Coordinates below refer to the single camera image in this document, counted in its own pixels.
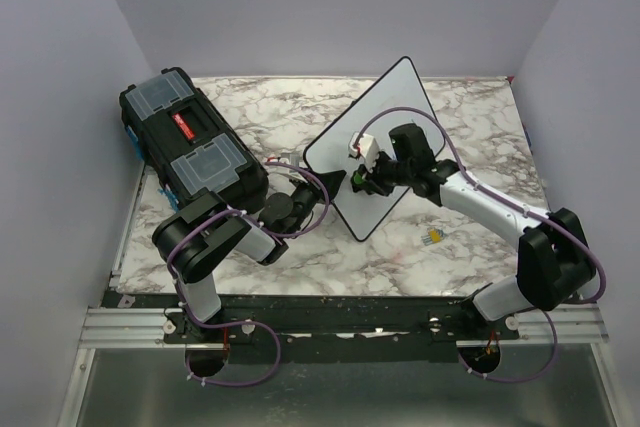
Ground black plastic toolbox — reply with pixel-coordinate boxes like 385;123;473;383
119;67;269;213

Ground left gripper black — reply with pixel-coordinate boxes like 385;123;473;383
285;168;347;239

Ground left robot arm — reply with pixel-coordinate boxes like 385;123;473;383
152;167;346;342

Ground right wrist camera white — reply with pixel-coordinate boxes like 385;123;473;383
348;132;380;172

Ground green black whiteboard eraser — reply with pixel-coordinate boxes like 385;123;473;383
350;171;366;193

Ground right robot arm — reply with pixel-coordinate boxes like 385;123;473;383
362;123;597;339

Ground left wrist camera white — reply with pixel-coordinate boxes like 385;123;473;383
278;152;306;179

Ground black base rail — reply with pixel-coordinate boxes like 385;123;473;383
100;290;519;365

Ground yellow grey small connector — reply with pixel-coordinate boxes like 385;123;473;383
421;228;446;246

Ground aluminium extrusion frame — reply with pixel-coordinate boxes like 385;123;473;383
59;166;171;427

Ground white whiteboard black frame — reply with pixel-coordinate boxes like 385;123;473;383
303;56;445;242

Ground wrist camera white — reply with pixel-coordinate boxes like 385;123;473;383
348;132;380;172
278;152;306;179

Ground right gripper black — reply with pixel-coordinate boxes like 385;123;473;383
358;147;414;197

